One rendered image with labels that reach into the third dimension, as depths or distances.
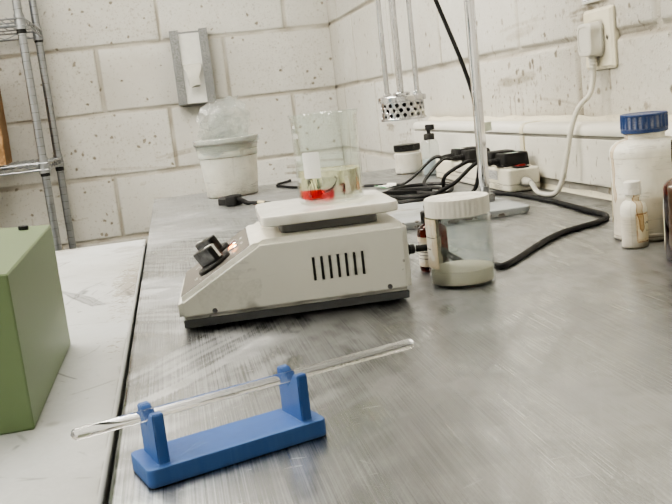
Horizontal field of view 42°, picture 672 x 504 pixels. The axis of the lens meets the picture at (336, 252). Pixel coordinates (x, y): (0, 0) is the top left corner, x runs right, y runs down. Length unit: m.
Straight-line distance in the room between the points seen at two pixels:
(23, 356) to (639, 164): 0.63
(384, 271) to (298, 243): 0.08
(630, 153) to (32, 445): 0.64
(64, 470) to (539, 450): 0.25
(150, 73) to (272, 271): 2.52
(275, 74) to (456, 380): 2.75
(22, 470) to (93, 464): 0.04
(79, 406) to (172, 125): 2.67
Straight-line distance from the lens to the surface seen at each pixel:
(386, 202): 0.75
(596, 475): 0.42
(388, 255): 0.75
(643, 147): 0.94
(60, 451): 0.53
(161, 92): 3.23
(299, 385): 0.47
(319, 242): 0.74
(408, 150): 1.95
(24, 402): 0.57
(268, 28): 3.26
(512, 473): 0.42
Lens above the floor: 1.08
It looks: 10 degrees down
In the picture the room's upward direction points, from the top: 6 degrees counter-clockwise
